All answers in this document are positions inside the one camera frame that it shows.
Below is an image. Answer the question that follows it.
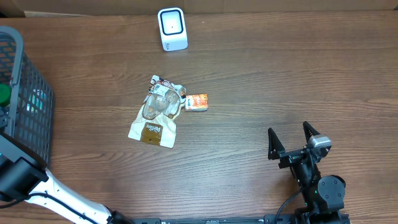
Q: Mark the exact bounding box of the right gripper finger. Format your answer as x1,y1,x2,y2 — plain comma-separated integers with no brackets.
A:
268,128,285,154
303,121,320,143

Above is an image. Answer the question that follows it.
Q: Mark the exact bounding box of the orange tissue pack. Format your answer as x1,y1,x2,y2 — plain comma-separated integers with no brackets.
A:
185,94,208,111

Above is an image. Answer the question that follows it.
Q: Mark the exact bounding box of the beige dried mushroom bag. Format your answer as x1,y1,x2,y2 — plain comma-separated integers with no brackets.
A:
128,75,187,148

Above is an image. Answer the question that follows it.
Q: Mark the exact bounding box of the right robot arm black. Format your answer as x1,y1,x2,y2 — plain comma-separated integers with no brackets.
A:
264,121,350,224

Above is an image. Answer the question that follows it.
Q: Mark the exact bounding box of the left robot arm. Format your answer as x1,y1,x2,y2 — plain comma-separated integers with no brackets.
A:
1,131,132,223

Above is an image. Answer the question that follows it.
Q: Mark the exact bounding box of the white barcode scanner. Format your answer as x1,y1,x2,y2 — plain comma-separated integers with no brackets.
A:
157,7,188,52

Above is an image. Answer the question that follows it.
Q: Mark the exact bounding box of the teal snack packet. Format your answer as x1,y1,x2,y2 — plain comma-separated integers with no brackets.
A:
26,90,47,114

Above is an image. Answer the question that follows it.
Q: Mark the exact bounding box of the grey plastic shopping basket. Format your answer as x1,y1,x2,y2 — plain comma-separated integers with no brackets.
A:
1,26,55,164

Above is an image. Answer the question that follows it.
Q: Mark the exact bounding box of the green bottle cap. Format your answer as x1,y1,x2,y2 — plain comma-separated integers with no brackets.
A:
0,83,12,108

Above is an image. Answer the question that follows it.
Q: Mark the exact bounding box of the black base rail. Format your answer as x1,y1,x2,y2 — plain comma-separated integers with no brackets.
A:
131,214,351,224

